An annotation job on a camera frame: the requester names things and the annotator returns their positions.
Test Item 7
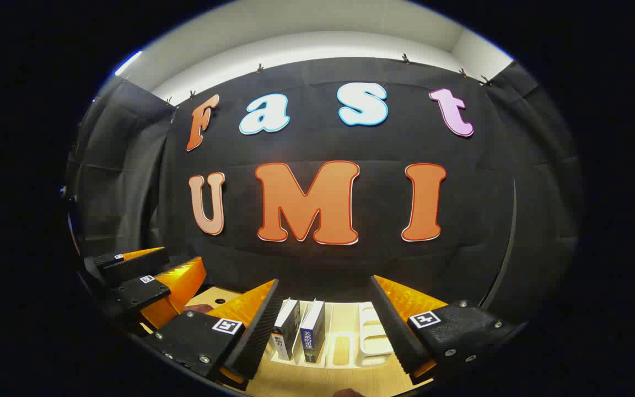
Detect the white plastic bookshelf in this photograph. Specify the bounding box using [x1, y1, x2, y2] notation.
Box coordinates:
[267, 301, 395, 369]

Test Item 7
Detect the grey backdrop frame pole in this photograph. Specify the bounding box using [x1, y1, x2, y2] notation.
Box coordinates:
[482, 176, 518, 308]

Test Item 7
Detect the row of black cloth clips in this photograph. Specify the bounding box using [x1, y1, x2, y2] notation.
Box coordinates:
[164, 53, 493, 106]

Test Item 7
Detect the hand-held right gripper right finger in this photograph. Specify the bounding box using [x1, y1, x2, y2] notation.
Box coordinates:
[370, 275, 519, 387]

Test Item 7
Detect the blue spine book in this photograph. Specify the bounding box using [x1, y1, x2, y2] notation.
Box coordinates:
[299, 299, 326, 364]

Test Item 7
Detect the ceiling light strip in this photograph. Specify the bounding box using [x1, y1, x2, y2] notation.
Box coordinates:
[114, 51, 143, 77]

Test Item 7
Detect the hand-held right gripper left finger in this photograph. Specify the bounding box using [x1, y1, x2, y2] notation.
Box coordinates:
[142, 278, 282, 391]

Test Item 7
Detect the black white spine book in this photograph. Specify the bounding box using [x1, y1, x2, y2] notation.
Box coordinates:
[271, 298, 302, 362]

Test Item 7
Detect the black backdrop cloth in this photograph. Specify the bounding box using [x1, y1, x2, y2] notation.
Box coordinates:
[66, 55, 583, 326]

